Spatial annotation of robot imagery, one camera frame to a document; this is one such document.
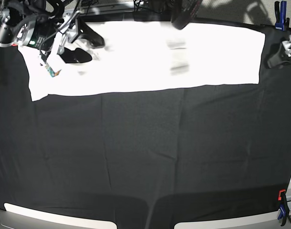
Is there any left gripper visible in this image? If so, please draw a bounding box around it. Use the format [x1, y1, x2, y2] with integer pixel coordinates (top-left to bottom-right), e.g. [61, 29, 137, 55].
[267, 35, 291, 69]

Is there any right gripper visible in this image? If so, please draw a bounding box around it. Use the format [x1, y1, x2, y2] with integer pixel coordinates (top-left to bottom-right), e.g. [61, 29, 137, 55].
[21, 14, 105, 63]

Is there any white t-shirt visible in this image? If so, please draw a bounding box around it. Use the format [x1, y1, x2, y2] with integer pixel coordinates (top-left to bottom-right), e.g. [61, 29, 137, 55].
[19, 21, 265, 101]

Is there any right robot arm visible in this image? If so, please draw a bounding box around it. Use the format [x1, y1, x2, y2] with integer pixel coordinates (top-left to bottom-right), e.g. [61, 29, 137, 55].
[0, 0, 105, 63]

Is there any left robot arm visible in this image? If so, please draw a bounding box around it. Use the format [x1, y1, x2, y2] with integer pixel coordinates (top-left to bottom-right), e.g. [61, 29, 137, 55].
[267, 34, 291, 69]

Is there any blue clamp top right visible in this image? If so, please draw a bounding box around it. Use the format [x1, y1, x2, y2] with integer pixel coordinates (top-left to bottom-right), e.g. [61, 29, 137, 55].
[274, 0, 290, 31]

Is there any black table cloth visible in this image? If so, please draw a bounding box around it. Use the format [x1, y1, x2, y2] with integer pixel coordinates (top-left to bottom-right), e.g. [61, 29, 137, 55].
[0, 21, 291, 229]

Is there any blue red clamp bottom right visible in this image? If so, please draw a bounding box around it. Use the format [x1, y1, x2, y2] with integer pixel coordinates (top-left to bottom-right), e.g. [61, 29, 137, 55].
[277, 189, 289, 227]

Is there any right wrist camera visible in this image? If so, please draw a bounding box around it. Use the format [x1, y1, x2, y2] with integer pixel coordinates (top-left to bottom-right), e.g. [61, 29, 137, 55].
[40, 52, 64, 77]

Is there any black cable on floor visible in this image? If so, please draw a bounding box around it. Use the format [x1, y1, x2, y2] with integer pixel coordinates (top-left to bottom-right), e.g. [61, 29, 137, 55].
[80, 0, 98, 17]

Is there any black red cable bundle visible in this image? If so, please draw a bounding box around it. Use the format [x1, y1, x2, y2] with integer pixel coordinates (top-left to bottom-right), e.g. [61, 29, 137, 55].
[170, 0, 203, 31]

